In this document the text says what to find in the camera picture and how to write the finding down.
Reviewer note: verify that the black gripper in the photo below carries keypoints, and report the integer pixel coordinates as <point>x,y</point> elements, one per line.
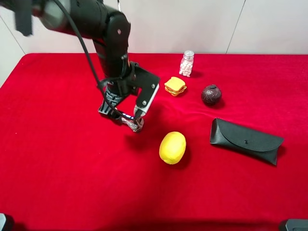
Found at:
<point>138,82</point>

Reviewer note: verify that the chocolate bar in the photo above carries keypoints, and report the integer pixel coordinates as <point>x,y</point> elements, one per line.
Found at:
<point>135,124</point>

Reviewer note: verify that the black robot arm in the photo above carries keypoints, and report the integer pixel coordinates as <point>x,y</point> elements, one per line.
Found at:
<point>107,27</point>

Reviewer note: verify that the toy sandwich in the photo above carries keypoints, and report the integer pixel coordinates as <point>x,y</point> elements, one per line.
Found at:
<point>175,86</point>

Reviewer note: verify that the yellow lemon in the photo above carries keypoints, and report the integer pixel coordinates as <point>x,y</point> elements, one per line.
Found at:
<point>172,147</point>

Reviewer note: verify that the glass jar of pink candies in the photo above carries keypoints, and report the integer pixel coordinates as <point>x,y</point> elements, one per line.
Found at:
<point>186,64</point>

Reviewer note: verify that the dark maroon round fruit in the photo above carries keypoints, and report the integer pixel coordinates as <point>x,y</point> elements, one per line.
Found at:
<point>211,95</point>

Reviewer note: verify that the red velvet tablecloth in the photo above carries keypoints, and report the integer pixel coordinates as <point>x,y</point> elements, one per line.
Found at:
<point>65,167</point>

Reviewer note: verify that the black glasses case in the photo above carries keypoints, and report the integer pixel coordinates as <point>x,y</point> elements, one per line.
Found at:
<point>245,140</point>

